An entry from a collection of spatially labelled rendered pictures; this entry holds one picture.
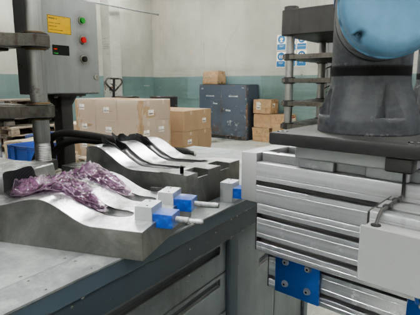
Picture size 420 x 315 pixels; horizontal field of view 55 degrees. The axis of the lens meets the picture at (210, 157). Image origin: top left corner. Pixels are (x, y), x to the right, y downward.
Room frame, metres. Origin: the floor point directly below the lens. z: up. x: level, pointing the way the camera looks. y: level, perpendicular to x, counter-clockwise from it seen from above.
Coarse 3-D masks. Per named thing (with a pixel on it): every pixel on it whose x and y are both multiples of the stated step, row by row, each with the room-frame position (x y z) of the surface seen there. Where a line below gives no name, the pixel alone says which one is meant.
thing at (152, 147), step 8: (120, 136) 1.27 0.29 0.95; (128, 136) 1.28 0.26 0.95; (136, 136) 1.28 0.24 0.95; (144, 136) 1.31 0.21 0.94; (112, 144) 1.18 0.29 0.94; (120, 144) 1.21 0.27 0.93; (144, 144) 1.25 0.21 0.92; (152, 144) 1.28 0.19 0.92; (128, 152) 1.18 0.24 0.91; (160, 152) 1.25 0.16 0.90; (136, 160) 1.15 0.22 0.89; (144, 160) 1.16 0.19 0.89; (168, 160) 1.20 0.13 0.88; (176, 160) 1.22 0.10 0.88; (184, 160) 1.21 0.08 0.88; (192, 160) 1.19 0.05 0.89; (200, 160) 1.18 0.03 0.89; (168, 168) 1.06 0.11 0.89; (176, 168) 1.08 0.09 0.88
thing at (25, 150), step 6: (6, 144) 4.59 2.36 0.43; (12, 144) 4.66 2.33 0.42; (18, 144) 4.72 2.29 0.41; (24, 144) 4.79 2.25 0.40; (30, 144) 4.86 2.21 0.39; (54, 144) 4.74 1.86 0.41; (12, 150) 4.54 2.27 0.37; (18, 150) 4.49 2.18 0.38; (24, 150) 4.42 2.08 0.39; (30, 150) 4.37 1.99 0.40; (12, 156) 4.55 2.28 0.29; (18, 156) 4.49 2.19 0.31; (24, 156) 4.43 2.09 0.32; (30, 156) 4.38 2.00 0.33
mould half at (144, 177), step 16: (96, 144) 1.20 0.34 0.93; (128, 144) 1.22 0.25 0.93; (160, 144) 1.30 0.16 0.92; (96, 160) 1.15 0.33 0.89; (112, 160) 1.11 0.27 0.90; (128, 160) 1.13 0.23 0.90; (160, 160) 1.19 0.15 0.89; (208, 160) 1.17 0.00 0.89; (224, 160) 1.17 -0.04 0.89; (128, 176) 1.08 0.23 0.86; (144, 176) 1.04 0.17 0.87; (160, 176) 1.01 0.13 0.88; (176, 176) 0.98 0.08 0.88; (192, 176) 0.98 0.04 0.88; (208, 176) 1.04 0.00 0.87; (224, 176) 1.11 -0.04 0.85; (192, 192) 0.98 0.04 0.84; (208, 192) 1.04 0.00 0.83
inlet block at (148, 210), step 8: (144, 200) 0.77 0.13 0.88; (152, 200) 0.77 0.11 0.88; (136, 208) 0.74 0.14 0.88; (144, 208) 0.73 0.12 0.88; (152, 208) 0.73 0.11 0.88; (160, 208) 0.76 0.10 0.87; (168, 208) 0.76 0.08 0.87; (136, 216) 0.74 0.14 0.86; (144, 216) 0.73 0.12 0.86; (152, 216) 0.73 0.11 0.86; (160, 216) 0.72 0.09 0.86; (168, 216) 0.72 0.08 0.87; (176, 216) 0.74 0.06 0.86; (160, 224) 0.72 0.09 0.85; (168, 224) 0.72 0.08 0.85; (176, 224) 0.74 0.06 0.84; (200, 224) 0.72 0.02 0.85
